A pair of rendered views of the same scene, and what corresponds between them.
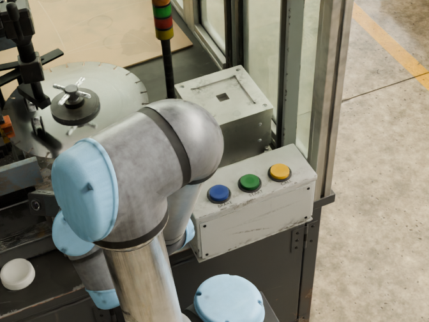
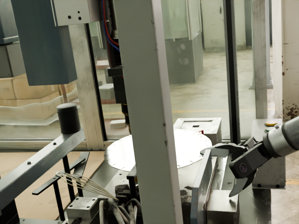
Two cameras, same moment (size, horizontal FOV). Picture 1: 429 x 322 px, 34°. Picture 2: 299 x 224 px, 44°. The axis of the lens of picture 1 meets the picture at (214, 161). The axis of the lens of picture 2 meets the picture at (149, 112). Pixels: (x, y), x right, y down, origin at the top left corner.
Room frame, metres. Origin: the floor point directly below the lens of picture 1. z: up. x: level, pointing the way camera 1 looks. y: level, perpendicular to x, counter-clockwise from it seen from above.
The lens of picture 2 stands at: (0.53, 1.12, 1.38)
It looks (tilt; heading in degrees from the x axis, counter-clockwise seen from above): 17 degrees down; 309
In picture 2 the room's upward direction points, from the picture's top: 7 degrees counter-clockwise
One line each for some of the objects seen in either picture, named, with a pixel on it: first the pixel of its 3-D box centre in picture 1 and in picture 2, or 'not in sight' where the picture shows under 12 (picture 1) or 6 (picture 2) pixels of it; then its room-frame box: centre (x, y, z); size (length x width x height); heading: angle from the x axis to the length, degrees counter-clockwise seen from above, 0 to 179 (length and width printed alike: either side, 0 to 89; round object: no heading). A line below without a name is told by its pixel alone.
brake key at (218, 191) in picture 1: (219, 194); not in sight; (0.95, -0.01, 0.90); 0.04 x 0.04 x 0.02
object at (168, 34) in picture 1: (164, 30); not in sight; (1.42, 0.11, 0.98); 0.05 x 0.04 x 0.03; 21
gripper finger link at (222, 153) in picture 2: not in sight; (217, 148); (1.00, 0.27, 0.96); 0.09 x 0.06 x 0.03; 6
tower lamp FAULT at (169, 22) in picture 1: (163, 19); not in sight; (1.42, 0.11, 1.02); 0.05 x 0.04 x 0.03; 21
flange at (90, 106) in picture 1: (74, 102); not in sight; (1.19, 0.31, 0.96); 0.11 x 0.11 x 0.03
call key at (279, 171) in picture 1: (279, 173); (271, 124); (1.00, -0.14, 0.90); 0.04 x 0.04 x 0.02
